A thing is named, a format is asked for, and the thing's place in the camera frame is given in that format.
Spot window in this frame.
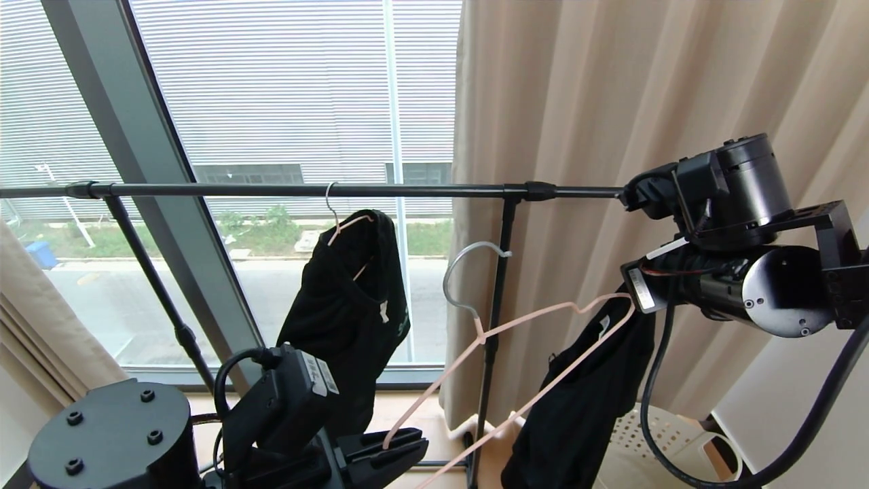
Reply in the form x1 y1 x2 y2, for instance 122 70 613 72
0 0 462 388

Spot white laundry basket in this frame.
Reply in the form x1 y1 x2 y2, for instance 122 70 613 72
594 404 744 489

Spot pink clothes hanger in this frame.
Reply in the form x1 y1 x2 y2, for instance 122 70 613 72
325 181 377 283
382 241 637 489

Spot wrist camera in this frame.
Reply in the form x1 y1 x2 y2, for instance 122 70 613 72
621 162 714 235
214 343 340 476

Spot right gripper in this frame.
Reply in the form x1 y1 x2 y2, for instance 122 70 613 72
621 244 837 339

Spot black clothes rack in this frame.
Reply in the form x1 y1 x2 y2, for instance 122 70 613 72
0 180 629 489

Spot black shorts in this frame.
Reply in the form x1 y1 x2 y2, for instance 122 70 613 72
277 209 411 435

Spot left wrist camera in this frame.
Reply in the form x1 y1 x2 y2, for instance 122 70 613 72
214 343 340 476

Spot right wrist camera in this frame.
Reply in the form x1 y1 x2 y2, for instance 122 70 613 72
621 162 714 235

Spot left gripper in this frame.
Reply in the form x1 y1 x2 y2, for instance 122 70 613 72
204 428 430 489

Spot black garment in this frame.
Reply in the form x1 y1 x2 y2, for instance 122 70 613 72
501 292 657 489

